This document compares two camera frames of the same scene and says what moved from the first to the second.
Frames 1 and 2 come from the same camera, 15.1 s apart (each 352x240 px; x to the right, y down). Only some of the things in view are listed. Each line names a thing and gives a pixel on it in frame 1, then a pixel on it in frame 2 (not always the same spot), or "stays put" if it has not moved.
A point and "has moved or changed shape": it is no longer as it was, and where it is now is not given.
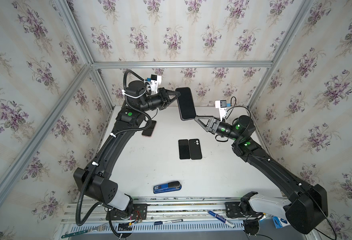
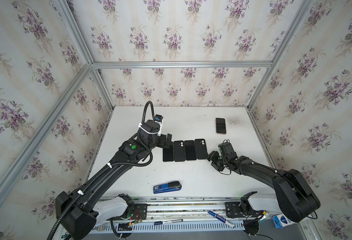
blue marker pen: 221,219 stays put
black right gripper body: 216,129 -> 217,160
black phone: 186,103 -> 168,153
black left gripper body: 163,101 -> 161,141
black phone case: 195,148 has moved or changed shape
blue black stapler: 167,187 stays put
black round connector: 251,226 stays put
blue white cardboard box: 279,222 stays put
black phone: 183,149 -> 190,150
